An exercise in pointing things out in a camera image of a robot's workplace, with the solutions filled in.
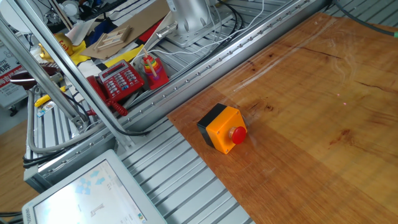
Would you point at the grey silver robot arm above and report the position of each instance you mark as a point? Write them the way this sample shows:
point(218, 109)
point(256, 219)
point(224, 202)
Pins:
point(189, 12)

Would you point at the red toy telephone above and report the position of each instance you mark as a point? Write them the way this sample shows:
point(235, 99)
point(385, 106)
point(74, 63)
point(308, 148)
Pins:
point(121, 81)

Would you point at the red telephone handset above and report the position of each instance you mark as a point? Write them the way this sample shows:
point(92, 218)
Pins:
point(94, 85)

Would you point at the orange emergency stop button box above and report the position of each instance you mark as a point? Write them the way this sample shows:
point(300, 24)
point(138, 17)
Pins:
point(222, 130)

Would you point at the silver robot mounting plate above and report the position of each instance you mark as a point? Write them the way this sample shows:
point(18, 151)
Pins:
point(186, 39)

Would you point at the red sheet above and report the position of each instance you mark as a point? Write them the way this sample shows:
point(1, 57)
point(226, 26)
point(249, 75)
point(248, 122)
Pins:
point(150, 32)

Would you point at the yellow paper sheet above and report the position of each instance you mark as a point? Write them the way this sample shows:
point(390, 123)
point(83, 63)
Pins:
point(124, 56)

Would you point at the brown cardboard sheet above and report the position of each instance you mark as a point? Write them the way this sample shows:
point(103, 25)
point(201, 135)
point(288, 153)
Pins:
point(140, 25)

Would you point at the small wooden rack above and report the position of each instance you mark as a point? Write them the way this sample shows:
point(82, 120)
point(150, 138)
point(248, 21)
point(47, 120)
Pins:
point(112, 39)

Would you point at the dark blue cloth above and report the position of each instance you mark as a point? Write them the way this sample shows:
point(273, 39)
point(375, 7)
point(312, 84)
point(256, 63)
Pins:
point(99, 29)

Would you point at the white touchscreen teach pendant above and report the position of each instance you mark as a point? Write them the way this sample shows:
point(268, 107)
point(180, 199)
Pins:
point(93, 193)

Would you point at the golden piggy bank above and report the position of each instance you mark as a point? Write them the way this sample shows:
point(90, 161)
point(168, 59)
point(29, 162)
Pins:
point(63, 43)

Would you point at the small printed packet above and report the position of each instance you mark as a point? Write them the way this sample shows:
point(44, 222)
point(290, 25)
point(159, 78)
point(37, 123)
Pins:
point(46, 109)

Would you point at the dark maroon bowl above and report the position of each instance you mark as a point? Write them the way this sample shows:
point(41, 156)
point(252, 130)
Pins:
point(28, 77)

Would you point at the white sign with red banner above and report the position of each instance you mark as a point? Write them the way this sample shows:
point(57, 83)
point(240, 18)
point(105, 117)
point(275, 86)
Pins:
point(9, 93)

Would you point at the bolted aluminium table rail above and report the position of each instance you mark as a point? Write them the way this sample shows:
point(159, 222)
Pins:
point(186, 90)

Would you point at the long aluminium frame post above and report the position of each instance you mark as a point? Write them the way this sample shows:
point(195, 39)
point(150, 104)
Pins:
point(73, 74)

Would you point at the short aluminium frame strut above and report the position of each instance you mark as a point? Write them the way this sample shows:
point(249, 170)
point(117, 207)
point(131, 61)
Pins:
point(37, 72)

